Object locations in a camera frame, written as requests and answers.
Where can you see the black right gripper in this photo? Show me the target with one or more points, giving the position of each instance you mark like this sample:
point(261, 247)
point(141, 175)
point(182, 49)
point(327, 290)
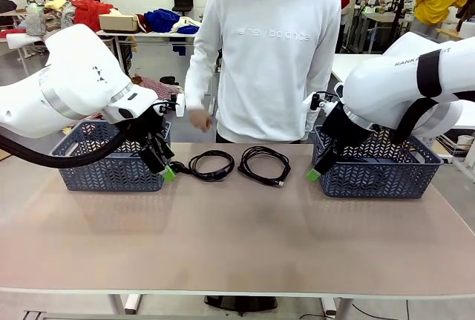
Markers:
point(341, 127)

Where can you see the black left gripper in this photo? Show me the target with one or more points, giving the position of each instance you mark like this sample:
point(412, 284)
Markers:
point(154, 127)

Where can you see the person's left forearm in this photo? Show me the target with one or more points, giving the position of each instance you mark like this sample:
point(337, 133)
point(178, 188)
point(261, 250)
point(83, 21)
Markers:
point(323, 75)

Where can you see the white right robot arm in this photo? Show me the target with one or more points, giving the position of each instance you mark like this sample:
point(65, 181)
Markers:
point(389, 86)

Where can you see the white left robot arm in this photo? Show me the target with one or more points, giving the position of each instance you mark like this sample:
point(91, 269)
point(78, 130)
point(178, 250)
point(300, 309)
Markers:
point(74, 82)

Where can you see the person's right forearm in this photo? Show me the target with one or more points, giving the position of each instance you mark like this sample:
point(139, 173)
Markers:
point(196, 90)

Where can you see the person's right hand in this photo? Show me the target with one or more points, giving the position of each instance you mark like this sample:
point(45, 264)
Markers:
point(200, 119)

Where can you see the grey plastic lattice basket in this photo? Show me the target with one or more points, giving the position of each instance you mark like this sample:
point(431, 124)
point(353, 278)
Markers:
point(371, 182)
point(111, 175)

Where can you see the checkered cloth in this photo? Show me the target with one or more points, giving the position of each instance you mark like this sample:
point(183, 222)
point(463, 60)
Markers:
point(152, 84)

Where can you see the person in white sweatshirt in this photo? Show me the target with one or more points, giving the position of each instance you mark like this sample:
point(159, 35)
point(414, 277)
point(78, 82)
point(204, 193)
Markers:
point(267, 75)

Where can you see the long white background table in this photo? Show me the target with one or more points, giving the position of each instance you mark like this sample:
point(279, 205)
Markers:
point(111, 34)

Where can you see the blue cloth pile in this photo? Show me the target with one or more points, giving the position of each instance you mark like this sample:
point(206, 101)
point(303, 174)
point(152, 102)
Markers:
point(159, 17)

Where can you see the white table leg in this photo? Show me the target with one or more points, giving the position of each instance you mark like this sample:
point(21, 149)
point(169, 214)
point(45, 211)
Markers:
point(334, 307)
point(131, 303)

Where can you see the cardboard box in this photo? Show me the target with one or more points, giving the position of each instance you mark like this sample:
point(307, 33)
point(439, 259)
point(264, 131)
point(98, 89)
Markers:
point(118, 23)

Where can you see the black round floor base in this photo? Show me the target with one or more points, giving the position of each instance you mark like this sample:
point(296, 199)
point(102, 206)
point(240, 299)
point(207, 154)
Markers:
point(241, 302)

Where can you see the black office chair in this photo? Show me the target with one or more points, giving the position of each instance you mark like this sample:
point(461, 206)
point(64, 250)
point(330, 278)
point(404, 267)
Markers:
point(183, 0)

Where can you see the red cloth pile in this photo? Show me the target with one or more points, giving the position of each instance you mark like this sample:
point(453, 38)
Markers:
point(87, 10)

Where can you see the grey cloth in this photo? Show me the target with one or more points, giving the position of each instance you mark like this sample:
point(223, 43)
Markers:
point(35, 25)

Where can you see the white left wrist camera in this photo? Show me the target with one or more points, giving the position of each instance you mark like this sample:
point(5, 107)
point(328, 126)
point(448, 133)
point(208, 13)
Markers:
point(180, 106)

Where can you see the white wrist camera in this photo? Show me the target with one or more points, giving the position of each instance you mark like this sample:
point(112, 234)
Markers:
point(180, 106)
point(307, 104)

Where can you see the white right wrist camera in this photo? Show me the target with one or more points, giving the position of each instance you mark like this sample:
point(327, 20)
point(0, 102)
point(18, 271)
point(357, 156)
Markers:
point(307, 104)

